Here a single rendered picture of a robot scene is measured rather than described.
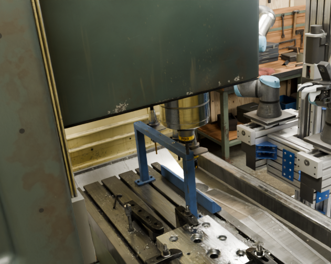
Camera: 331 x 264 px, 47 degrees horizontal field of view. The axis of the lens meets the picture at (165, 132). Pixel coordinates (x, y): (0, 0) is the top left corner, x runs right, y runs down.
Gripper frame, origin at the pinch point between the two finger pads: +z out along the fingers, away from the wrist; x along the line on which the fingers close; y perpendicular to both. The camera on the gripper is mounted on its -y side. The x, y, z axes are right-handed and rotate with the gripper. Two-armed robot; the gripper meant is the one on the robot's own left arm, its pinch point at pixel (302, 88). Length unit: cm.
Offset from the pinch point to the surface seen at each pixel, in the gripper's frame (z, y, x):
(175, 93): 64, -12, -13
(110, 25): 81, -32, -13
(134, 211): 62, 48, 29
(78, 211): 98, 6, -24
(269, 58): -201, 43, 221
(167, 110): 62, -5, -3
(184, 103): 58, -7, -7
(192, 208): 43, 46, 15
